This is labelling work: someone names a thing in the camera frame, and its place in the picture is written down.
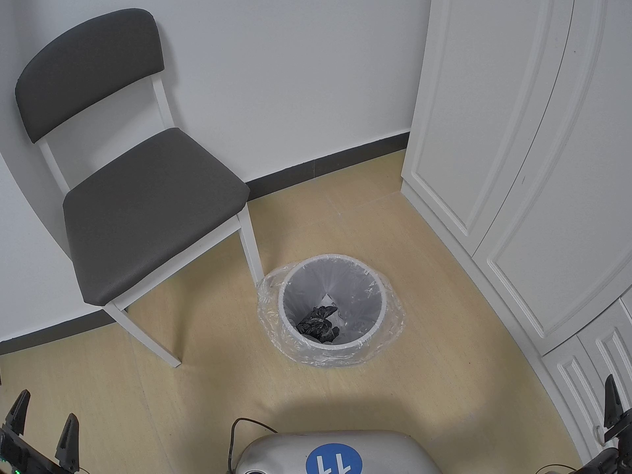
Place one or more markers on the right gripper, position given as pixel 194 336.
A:
pixel 623 427

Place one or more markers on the crumpled black plastic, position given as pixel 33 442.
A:
pixel 316 325

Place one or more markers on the clear plastic bag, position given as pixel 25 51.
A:
pixel 390 321

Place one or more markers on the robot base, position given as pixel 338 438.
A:
pixel 385 455

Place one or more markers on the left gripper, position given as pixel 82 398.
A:
pixel 19 455

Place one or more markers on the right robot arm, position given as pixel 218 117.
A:
pixel 600 464

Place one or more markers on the grey padded white chair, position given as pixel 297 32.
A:
pixel 148 205

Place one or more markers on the white wardrobe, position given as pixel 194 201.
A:
pixel 533 166

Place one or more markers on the white trash bin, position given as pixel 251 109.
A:
pixel 285 314

